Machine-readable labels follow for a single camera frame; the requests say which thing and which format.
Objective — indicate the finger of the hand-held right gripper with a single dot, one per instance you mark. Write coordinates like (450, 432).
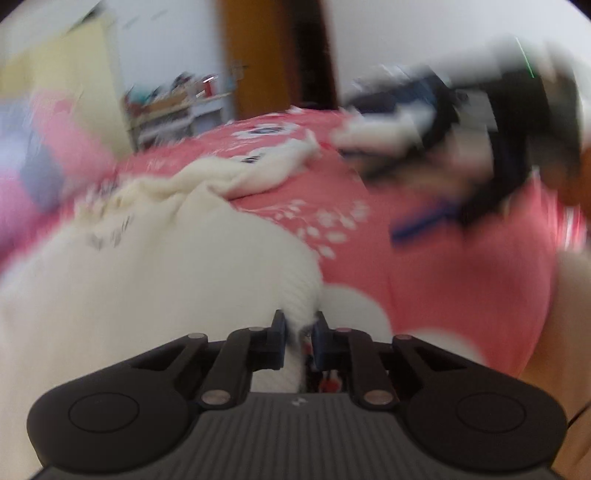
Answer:
(425, 225)

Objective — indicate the red bottle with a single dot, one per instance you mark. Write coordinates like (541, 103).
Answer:
(210, 88)

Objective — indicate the white fleece garment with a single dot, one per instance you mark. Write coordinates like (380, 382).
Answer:
(138, 277)

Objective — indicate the pink grey floral duvet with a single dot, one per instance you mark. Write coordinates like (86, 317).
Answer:
(46, 152)

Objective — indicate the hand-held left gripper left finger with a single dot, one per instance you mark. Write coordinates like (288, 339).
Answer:
(278, 339)

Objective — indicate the cream wardrobe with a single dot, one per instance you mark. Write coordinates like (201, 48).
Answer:
(83, 69)

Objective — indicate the cream folded garment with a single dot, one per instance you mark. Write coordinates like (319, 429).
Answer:
(378, 131)

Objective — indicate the wooden door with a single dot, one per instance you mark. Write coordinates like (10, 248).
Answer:
(277, 55)

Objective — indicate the red floral blanket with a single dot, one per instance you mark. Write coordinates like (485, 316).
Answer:
(415, 277)

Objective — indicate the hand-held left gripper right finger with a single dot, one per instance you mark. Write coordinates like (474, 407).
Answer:
(320, 341)

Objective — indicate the white desk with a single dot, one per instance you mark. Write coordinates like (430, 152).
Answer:
(175, 120)

